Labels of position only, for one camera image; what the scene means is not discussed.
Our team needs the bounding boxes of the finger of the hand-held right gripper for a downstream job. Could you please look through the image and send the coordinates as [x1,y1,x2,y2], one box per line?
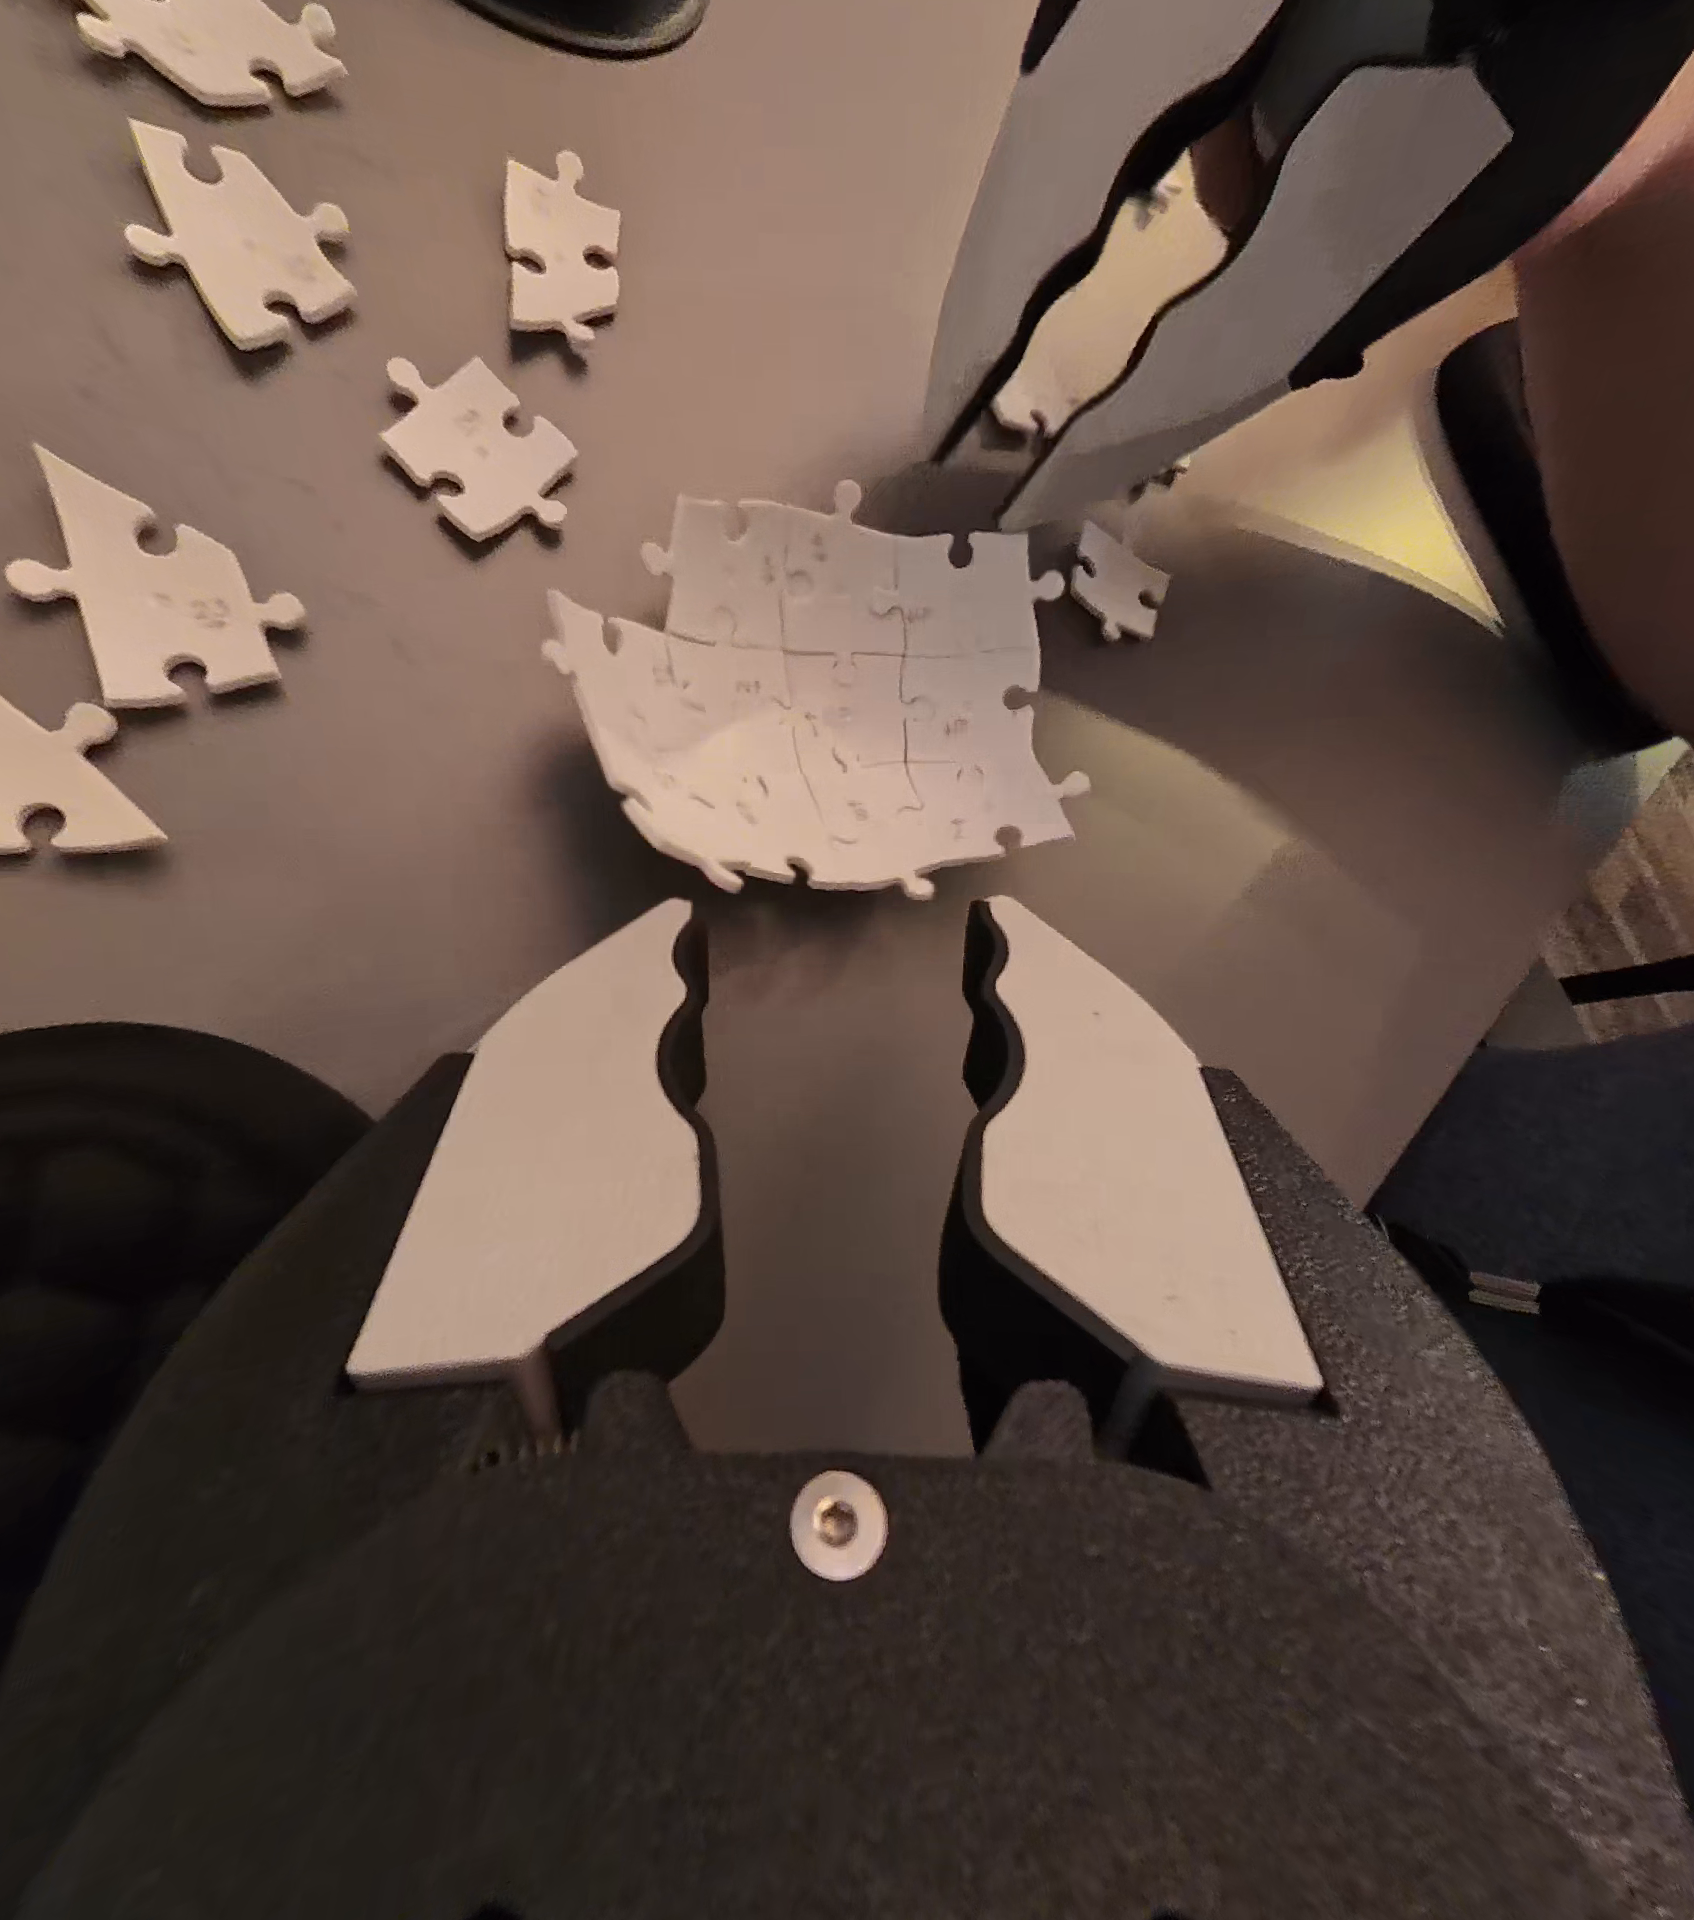
[921,0,1287,469]
[991,66,1515,537]

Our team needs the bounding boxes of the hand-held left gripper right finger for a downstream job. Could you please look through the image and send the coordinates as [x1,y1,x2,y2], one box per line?
[958,895,1330,1412]

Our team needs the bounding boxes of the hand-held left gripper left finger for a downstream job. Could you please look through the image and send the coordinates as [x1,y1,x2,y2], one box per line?
[343,901,723,1399]

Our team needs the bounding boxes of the assembled white puzzle section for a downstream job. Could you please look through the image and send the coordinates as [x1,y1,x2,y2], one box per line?
[541,480,1095,902]

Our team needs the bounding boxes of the person's right forearm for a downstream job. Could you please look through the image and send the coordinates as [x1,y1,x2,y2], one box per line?
[1507,47,1694,812]

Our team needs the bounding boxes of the white puzzle piece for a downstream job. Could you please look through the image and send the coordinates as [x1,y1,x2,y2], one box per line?
[1063,516,1173,644]

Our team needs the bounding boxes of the black round ball stand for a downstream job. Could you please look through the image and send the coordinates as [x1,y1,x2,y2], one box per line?
[458,0,708,56]

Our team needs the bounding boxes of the scattered loose puzzle pieces group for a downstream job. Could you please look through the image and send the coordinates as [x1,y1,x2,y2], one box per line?
[0,0,624,867]

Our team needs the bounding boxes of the black chair armrest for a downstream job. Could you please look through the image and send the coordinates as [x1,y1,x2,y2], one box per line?
[1432,317,1689,759]

